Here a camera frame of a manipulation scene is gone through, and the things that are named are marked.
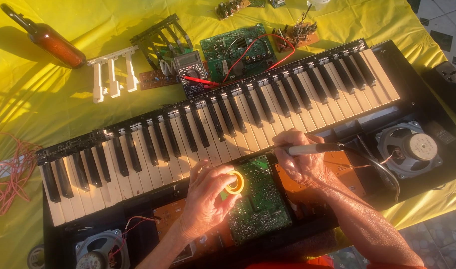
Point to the person's right hand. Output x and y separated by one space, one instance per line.
310 168

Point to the person's left hand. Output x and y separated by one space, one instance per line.
201 209

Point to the white and black soldering iron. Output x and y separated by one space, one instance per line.
310 149

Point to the yellow round tin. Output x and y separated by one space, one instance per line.
238 183

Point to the orange circuit board with chip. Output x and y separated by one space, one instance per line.
171 216

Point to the wide orange circuit board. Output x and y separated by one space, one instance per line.
347 175

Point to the green keyboard main circuit board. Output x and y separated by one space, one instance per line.
261 201

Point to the row of black white keys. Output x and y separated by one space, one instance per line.
213 123

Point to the person's red clothing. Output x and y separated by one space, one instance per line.
287 264

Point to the black opened electronic keyboard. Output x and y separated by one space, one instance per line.
396 112

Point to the grey round speaker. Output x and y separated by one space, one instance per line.
415 149
100 250

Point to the red multimeter probe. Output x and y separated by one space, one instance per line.
198 80

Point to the brown board with black knobs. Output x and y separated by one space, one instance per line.
299 35

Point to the small dark brown circuit board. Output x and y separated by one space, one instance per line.
156 79

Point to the large green circuit board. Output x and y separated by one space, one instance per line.
246 45

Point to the grey digital multimeter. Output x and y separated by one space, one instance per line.
190 69

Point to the black power strip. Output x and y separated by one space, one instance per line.
448 89

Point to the detached white key set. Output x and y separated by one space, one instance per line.
112 74

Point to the white plastic container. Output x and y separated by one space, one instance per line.
318 3

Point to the small blue circuit board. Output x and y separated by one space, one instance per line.
277 3

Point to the grey tape roll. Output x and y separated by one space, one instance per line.
35 257

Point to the small green circuit board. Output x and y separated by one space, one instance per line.
257 3

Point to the detached black key set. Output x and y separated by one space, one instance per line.
156 37

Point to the brown board with jacks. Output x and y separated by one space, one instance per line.
229 8

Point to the yellow tablecloth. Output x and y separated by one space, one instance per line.
44 104

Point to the brown glass bottle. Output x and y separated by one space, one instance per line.
56 45

